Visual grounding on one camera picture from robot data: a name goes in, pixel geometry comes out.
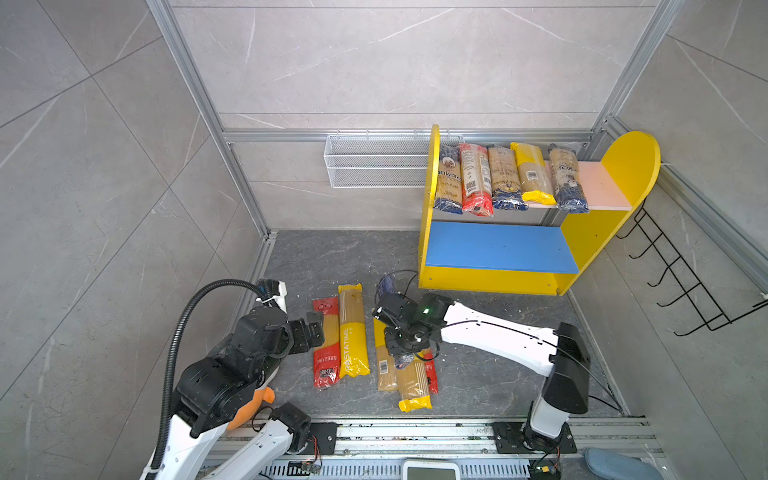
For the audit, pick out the yellow end spaghetti bag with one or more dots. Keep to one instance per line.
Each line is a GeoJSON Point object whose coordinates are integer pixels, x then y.
{"type": "Point", "coordinates": [534, 175]}

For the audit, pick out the white wire mesh basket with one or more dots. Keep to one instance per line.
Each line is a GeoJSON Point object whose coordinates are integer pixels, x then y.
{"type": "Point", "coordinates": [377, 161]}

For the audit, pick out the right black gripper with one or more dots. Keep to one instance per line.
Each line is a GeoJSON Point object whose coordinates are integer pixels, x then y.
{"type": "Point", "coordinates": [394, 350]}

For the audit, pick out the yellow pink blue wooden shelf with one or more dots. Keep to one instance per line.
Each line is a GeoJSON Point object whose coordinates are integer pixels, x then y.
{"type": "Point", "coordinates": [466, 253]}

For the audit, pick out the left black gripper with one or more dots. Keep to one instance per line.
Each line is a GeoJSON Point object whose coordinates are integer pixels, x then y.
{"type": "Point", "coordinates": [305, 341]}

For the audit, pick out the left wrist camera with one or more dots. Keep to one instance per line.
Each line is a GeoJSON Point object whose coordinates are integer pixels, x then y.
{"type": "Point", "coordinates": [272, 293]}

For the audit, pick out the orange plush toy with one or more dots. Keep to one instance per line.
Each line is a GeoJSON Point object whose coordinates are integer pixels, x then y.
{"type": "Point", "coordinates": [247, 411]}

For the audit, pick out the thin red spaghetti bag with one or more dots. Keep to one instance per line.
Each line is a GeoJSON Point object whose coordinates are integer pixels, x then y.
{"type": "Point", "coordinates": [430, 369]}

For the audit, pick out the blue Sankara spaghetti bag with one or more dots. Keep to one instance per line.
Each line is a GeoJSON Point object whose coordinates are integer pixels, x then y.
{"type": "Point", "coordinates": [448, 195]}

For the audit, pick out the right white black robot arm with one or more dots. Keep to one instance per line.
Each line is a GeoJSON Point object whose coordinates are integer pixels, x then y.
{"type": "Point", "coordinates": [559, 355]}

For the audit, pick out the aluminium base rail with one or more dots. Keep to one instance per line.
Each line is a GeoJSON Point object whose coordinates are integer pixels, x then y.
{"type": "Point", "coordinates": [481, 448]}

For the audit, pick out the red label spaghetti bag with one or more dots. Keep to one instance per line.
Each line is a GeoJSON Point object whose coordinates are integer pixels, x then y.
{"type": "Point", "coordinates": [476, 180]}

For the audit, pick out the blue trim spaghetti bag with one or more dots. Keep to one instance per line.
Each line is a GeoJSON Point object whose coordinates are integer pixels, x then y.
{"type": "Point", "coordinates": [568, 191]}

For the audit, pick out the plain yellow top spaghetti bag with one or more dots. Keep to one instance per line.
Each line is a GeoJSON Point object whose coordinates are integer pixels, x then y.
{"type": "Point", "coordinates": [386, 376]}

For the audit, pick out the yellow Pastatime spaghetti bag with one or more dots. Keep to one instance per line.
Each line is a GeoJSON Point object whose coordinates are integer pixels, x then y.
{"type": "Point", "coordinates": [413, 387]}

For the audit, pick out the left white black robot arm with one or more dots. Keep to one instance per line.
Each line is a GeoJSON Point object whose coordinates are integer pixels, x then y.
{"type": "Point", "coordinates": [227, 387]}

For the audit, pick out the dark blue end spaghetti bag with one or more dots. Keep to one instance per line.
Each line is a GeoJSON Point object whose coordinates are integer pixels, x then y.
{"type": "Point", "coordinates": [506, 189]}

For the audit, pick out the black wire hook rack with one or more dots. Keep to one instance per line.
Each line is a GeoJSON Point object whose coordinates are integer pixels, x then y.
{"type": "Point", "coordinates": [679, 274]}

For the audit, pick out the blue grey cloth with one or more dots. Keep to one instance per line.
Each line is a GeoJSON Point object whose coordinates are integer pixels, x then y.
{"type": "Point", "coordinates": [613, 466]}

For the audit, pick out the white digital scale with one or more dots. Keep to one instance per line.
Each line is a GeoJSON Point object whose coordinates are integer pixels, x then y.
{"type": "Point", "coordinates": [418, 469]}

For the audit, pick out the blue Barilla spaghetti box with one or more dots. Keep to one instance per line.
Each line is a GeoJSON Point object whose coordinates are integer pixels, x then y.
{"type": "Point", "coordinates": [386, 286]}

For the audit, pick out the yellow label spaghetti bag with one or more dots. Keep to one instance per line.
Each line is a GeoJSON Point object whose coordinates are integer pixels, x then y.
{"type": "Point", "coordinates": [353, 340]}

